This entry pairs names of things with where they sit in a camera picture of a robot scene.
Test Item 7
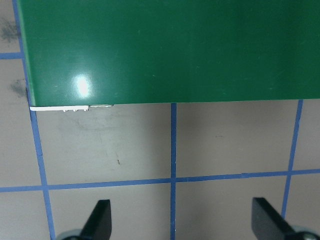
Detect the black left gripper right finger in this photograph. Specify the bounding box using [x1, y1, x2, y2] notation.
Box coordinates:
[251, 197, 298, 240]

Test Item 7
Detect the green conveyor belt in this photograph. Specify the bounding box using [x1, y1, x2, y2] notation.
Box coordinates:
[16, 0, 320, 107]

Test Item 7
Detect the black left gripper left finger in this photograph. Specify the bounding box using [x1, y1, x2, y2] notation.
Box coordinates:
[79, 199, 112, 240]

